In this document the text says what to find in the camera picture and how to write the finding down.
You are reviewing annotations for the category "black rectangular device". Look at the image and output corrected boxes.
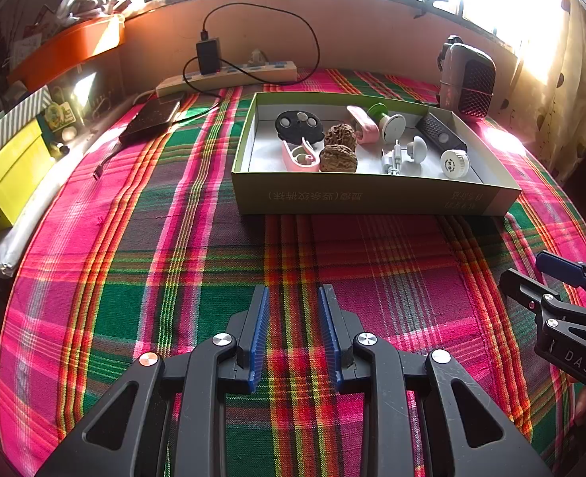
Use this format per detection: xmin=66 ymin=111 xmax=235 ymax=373
xmin=415 ymin=112 xmax=467 ymax=153

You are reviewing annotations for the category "green cartoon card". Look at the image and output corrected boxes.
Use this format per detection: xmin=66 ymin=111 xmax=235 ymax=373
xmin=44 ymin=100 xmax=77 ymax=125

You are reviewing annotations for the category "dotted cream curtain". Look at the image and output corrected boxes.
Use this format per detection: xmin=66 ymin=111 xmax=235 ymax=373
xmin=536 ymin=0 xmax=586 ymax=180

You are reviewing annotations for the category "orange plastic tray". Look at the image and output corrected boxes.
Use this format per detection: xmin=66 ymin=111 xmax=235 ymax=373
xmin=9 ymin=17 xmax=125 ymax=91

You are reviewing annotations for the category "white round perforated device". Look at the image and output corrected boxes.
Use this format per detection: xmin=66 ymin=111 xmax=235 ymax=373
xmin=440 ymin=149 xmax=471 ymax=178

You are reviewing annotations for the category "brown walnut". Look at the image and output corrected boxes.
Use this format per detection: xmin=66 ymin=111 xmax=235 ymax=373
xmin=320 ymin=144 xmax=359 ymax=173
xmin=324 ymin=122 xmax=357 ymax=152

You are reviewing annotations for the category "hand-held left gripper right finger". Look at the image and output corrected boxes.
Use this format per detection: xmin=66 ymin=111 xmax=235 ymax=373
xmin=317 ymin=284 xmax=555 ymax=477

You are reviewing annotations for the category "black round magnet disc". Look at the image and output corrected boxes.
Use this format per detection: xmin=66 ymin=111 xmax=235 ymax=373
xmin=275 ymin=111 xmax=324 ymax=142

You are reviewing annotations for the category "green suction cup holder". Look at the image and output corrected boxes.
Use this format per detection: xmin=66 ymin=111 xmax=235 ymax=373
xmin=367 ymin=103 xmax=407 ymax=147

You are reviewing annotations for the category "plaid cloth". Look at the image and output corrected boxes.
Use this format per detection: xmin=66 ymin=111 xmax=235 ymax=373
xmin=0 ymin=67 xmax=586 ymax=477

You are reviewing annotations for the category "grey portable heater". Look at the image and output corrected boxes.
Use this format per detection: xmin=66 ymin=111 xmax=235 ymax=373
xmin=437 ymin=35 xmax=496 ymax=120

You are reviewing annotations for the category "white power strip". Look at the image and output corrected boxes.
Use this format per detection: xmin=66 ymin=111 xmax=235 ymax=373
xmin=155 ymin=60 xmax=298 ymax=99

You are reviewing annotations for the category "black charger adapter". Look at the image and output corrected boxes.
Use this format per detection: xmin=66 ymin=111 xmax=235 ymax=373
xmin=196 ymin=37 xmax=222 ymax=74

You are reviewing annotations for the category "black charger cable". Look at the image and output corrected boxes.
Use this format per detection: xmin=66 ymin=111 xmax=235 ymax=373
xmin=171 ymin=2 xmax=321 ymax=125

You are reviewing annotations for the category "short black usb cable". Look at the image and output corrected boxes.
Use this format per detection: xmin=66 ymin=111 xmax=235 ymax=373
xmin=94 ymin=136 xmax=125 ymax=180

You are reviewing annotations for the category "green cardboard box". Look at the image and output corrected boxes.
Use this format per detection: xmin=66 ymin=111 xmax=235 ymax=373
xmin=230 ymin=92 xmax=522 ymax=216

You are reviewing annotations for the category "striped cardboard box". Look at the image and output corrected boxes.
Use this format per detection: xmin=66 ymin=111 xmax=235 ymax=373
xmin=0 ymin=87 xmax=52 ymax=175

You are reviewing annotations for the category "white mushroom-shaped knob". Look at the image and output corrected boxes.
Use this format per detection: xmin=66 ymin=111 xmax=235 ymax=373
xmin=401 ymin=136 xmax=429 ymax=166

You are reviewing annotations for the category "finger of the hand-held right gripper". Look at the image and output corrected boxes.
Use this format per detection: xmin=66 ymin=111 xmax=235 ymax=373
xmin=500 ymin=268 xmax=586 ymax=346
xmin=536 ymin=251 xmax=586 ymax=311

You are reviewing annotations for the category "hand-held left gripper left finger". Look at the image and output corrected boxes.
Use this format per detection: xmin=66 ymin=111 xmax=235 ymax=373
xmin=34 ymin=285 xmax=270 ymax=477

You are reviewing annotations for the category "yellow cardboard box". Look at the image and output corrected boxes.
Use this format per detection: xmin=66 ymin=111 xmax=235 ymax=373
xmin=0 ymin=119 xmax=55 ymax=239

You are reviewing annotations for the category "black phone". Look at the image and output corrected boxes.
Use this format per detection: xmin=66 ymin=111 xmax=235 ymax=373
xmin=119 ymin=99 xmax=181 ymax=144

